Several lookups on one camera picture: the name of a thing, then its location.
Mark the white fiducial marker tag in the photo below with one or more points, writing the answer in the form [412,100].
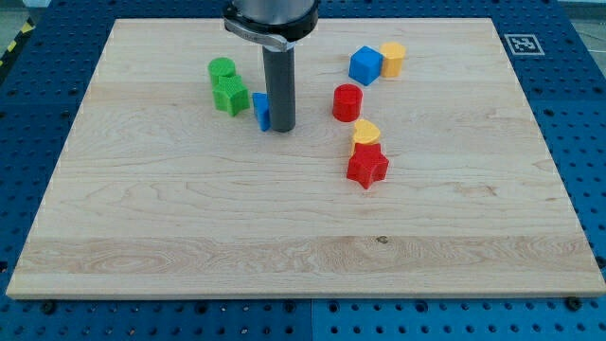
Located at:
[523,44]

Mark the green cylinder block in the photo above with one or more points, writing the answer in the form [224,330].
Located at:
[221,67]

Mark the red cylinder block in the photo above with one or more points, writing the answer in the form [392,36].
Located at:
[347,102]

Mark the blue cube block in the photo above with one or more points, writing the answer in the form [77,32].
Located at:
[365,65]

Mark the black wrist flange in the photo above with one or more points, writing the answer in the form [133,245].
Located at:
[278,24]

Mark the yellow heart block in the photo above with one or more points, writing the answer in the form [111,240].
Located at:
[364,132]

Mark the wooden board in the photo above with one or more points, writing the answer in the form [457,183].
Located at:
[158,195]

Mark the green star block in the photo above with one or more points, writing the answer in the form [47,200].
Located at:
[231,95]

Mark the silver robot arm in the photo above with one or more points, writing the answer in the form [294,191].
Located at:
[275,25]

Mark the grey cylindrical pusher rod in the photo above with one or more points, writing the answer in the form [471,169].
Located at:
[280,87]

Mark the red star block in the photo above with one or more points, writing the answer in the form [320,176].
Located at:
[367,165]

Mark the yellow hexagon block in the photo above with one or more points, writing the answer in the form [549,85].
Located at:
[393,56]

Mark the blue triangle block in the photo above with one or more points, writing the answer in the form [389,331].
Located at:
[261,109]

